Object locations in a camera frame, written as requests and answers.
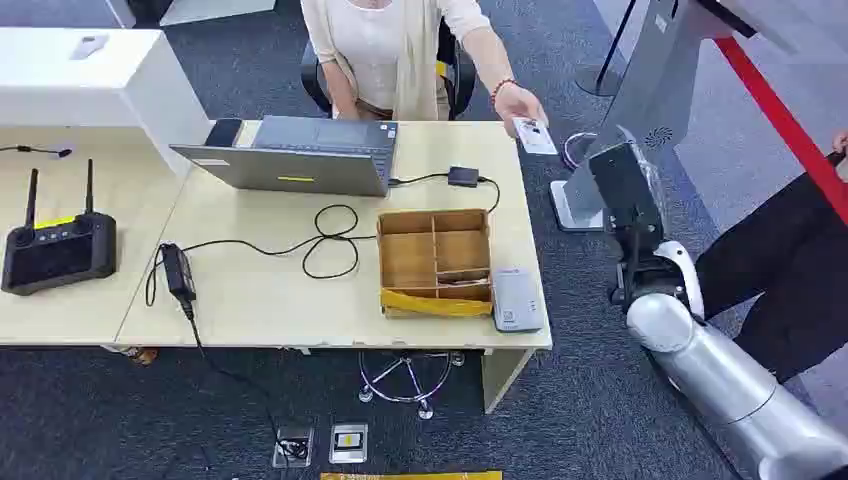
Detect person's left hand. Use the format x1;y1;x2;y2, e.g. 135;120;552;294
493;82;550;139

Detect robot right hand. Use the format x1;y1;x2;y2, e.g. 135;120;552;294
588;140;667;253

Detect white printed card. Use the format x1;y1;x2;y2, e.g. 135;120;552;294
513;117;560;157

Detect black office chair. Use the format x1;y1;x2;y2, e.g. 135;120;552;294
299;16;478;122

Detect chrome stanchion base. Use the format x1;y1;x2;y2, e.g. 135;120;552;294
561;131;600;172

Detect grey kiosk stand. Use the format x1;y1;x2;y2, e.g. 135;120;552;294
549;0;800;233

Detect white card reader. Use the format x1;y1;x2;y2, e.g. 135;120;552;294
492;267;547;334

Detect seated person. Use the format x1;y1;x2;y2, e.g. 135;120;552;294
299;0;550;139

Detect red barrier belt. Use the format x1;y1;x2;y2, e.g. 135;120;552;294
714;35;848;227

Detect standing person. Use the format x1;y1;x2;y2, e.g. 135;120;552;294
694;129;848;386

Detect wooden compartment box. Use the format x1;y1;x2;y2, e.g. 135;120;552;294
376;208;495;319

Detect yellow tape strip on box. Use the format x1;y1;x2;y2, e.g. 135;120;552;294
380;288;494;319

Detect pale desk leg panel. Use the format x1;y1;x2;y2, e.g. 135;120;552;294
481;349;535;415

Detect grey laptop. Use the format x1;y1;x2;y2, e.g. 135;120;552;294
168;115;400;199

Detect chrome chair base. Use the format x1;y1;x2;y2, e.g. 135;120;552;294
357;349;466;422

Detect black smartphone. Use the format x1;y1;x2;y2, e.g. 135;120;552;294
203;117;244;148

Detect white furniture panel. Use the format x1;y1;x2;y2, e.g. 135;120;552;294
104;0;278;29

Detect closed floor socket box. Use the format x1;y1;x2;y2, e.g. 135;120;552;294
328;423;370;466

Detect black power brick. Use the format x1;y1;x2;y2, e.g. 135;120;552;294
160;243;198;305

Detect open floor socket box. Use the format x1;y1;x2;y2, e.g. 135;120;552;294
272;425;315;470

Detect small grey device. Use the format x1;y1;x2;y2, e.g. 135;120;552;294
69;34;111;62

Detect white cabinet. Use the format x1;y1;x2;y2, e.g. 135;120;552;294
0;26;213;179

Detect black controller with antennas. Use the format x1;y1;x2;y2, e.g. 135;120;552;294
1;157;119;297

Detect bead bracelet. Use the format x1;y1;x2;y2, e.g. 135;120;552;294
490;77;519;107

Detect black stanchion post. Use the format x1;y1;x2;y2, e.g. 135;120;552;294
574;0;639;98

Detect black adapter cable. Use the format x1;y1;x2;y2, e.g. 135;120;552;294
476;175;503;215

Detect short black laptop cable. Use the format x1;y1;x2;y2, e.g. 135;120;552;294
388;171;452;187

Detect looped black cable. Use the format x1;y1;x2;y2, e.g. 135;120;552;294
144;203;380;308

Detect black mains cable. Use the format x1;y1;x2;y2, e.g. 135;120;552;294
180;299;311;460

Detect thin black cable with plug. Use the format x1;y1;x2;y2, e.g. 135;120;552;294
0;144;73;160

